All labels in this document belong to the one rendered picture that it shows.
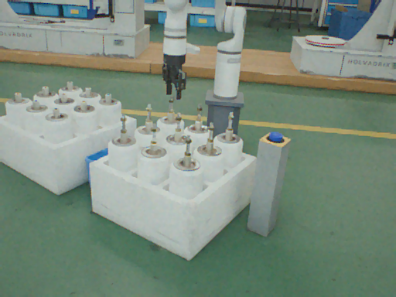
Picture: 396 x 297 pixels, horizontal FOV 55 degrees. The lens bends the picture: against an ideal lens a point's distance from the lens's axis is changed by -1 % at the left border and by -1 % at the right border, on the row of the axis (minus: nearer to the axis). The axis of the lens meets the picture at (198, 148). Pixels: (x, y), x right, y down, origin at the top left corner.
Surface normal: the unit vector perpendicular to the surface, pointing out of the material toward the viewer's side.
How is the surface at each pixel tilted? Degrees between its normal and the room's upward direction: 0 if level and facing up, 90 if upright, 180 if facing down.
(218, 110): 90
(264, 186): 90
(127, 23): 90
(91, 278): 0
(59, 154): 90
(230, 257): 0
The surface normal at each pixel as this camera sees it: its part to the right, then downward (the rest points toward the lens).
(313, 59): -0.09, 0.42
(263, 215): -0.55, 0.32
